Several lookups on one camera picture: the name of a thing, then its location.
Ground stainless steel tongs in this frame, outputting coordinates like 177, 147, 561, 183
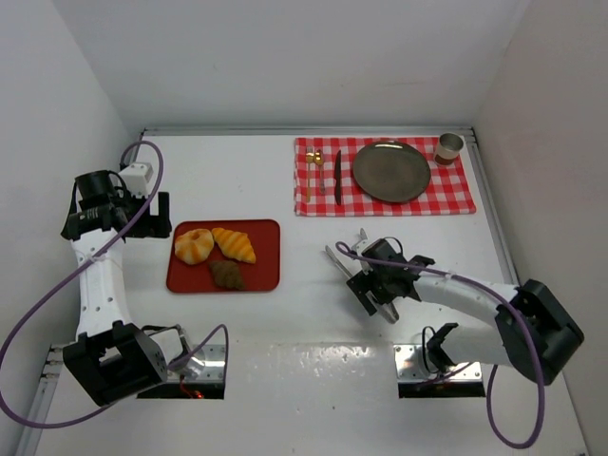
325, 229, 408, 324

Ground orange striped croissant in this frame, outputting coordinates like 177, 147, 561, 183
211, 227, 257, 264

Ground brown chocolate croissant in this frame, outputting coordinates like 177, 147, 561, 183
209, 260, 245, 290

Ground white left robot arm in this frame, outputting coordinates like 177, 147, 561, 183
61, 162, 172, 407

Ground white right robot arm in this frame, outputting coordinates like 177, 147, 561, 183
335, 238, 584, 385

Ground round orange bun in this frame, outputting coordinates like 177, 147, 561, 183
174, 229, 215, 265

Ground red checkered cloth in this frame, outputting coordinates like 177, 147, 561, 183
294, 136, 477, 218

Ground dark metal plate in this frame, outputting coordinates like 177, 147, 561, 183
351, 141, 431, 203

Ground black knife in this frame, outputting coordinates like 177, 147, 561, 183
333, 150, 342, 206

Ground red plastic tray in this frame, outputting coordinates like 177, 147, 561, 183
166, 218, 280, 294

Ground gold spoon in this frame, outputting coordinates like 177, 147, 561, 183
313, 149, 326, 195

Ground metal cup brown band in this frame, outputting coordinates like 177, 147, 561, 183
433, 132, 465, 166

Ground gold fork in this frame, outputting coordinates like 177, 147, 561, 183
305, 146, 314, 202

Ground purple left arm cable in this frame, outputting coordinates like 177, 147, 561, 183
0, 141, 230, 429

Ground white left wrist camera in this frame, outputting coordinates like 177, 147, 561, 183
119, 162, 154, 199

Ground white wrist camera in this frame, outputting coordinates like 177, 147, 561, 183
119, 162, 154, 199
351, 238, 374, 257

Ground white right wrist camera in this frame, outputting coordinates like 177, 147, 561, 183
351, 238, 374, 257

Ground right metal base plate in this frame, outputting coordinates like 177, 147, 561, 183
393, 343, 483, 387

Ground metal base plate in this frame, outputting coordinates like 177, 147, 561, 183
393, 343, 483, 387
166, 344, 226, 385

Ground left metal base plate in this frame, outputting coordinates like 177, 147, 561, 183
166, 344, 226, 385

